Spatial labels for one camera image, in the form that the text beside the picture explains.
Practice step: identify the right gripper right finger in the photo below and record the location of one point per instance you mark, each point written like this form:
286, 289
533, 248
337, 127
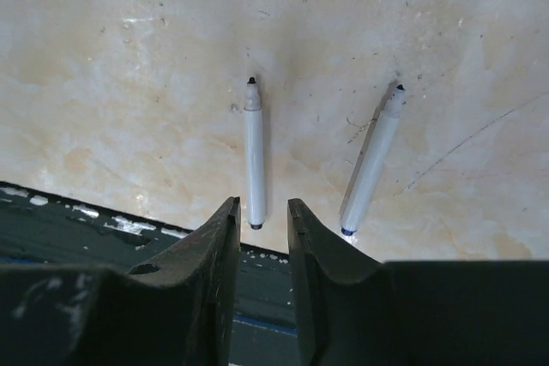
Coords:
353, 310

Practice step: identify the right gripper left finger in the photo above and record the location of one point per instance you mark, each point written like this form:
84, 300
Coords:
175, 308

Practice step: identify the small blue cap marker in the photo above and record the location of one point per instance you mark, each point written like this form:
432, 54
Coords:
369, 165

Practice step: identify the black cap white marker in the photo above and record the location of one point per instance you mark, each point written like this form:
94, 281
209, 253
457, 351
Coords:
254, 156

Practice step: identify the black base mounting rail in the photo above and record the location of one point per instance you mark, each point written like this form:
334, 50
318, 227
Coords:
39, 227

